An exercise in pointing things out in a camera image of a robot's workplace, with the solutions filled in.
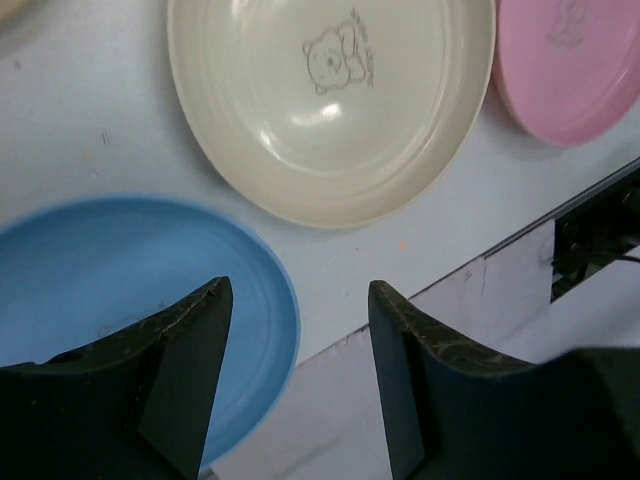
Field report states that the cream round plate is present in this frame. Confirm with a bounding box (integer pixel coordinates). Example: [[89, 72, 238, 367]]
[[167, 1, 497, 229]]

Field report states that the blue round plate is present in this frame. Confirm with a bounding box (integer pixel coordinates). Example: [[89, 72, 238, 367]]
[[1, 195, 301, 466]]

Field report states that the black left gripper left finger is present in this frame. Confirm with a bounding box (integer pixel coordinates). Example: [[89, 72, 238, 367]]
[[1, 277, 233, 479]]

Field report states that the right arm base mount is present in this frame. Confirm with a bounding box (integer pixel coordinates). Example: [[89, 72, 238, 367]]
[[550, 172, 639, 301]]

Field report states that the pink round plate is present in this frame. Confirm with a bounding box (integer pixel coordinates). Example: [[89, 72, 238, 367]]
[[493, 0, 639, 147]]

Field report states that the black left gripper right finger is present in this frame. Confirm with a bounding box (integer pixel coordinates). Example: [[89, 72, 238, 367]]
[[368, 280, 639, 479]]

